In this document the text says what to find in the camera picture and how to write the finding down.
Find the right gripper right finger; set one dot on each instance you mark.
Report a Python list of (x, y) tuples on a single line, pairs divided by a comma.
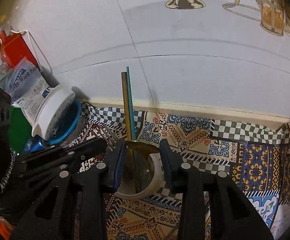
[(232, 215)]

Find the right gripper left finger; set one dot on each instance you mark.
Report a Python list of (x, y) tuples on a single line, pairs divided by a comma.
[(71, 198)]

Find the white ceramic utensil cup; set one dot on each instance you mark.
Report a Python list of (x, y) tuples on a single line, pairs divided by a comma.
[(152, 176)]

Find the gold spoon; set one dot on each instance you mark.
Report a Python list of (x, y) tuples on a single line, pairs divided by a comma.
[(142, 147)]

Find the teal chopstick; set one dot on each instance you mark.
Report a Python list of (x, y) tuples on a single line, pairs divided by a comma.
[(130, 105)]

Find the brown chopstick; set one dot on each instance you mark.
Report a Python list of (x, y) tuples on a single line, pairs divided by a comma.
[(126, 104)]

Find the orange sleeve forearm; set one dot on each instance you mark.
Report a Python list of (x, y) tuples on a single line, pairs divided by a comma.
[(5, 228)]

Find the green box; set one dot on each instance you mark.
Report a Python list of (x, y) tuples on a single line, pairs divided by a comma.
[(20, 130)]

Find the patterned patchwork mat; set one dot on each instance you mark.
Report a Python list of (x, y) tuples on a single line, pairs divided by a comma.
[(254, 156)]

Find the blue plastic basin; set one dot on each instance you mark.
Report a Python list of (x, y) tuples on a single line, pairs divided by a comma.
[(64, 129)]

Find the white plastic colander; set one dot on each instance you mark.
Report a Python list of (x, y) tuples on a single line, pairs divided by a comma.
[(52, 109)]

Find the plastic bag of salt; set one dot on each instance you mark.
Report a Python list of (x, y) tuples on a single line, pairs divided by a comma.
[(27, 88)]

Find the red box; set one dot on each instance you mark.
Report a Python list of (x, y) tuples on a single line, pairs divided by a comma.
[(14, 49)]

